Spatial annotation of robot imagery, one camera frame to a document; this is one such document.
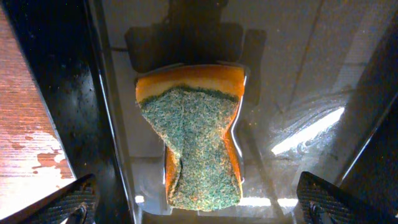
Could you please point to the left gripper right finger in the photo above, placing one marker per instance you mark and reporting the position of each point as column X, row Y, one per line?
column 323, row 202

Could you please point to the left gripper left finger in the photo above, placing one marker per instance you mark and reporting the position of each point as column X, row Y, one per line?
column 74, row 203

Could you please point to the green and yellow sponge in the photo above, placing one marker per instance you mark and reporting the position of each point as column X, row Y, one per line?
column 192, row 109

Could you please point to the black rectangular sponge tray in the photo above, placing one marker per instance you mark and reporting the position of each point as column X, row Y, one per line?
column 320, row 97

